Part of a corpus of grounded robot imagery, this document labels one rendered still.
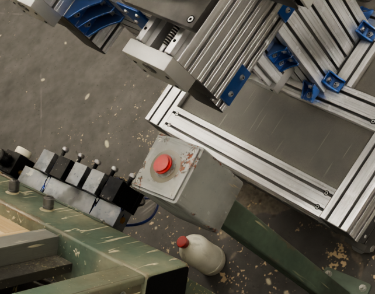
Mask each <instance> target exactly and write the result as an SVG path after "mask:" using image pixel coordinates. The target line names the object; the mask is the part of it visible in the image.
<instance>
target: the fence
mask: <svg viewBox="0 0 375 294"><path fill-rule="evenodd" d="M58 241H59V236H57V235H56V234H54V233H52V232H50V231H48V230H46V229H39V230H33V231H29V232H23V233H17V234H11V235H7V236H1V237H0V267H2V266H6V265H11V264H16V263H21V262H24V261H29V260H34V259H37V258H42V257H48V256H53V255H56V254H57V251H58Z"/></svg>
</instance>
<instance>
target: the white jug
mask: <svg viewBox="0 0 375 294"><path fill-rule="evenodd" d="M176 244H177V246H178V247H179V255H180V257H181V258H182V260H183V261H184V262H186V263H187V264H188V265H190V266H192V267H193V268H195V269H197V270H198V271H199V272H201V273H202V274H204V275H207V276H212V275H216V274H218V273H219V272H220V271H221V270H222V269H223V267H224V265H225V254H224V252H223V250H222V249H221V248H219V247H218V246H216V245H214V244H213V243H212V242H210V241H208V240H207V239H206V238H205V237H203V236H202V235H199V234H190V235H188V236H186V237H185V236H181V237H179V238H178V239H177V242H176Z"/></svg>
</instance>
